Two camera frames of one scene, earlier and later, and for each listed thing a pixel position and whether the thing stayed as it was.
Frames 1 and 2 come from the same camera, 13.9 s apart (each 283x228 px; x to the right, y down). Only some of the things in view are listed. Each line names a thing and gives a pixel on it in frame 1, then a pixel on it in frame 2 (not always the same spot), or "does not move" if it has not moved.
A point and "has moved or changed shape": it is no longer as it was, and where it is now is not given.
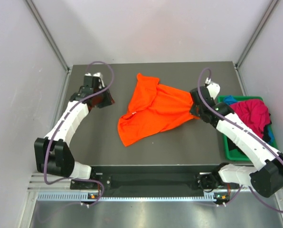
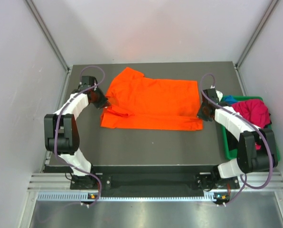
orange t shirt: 154,107 has moved or changed shape
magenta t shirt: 255,112 does not move
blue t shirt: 230,99 does not move
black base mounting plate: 141,181 does not move
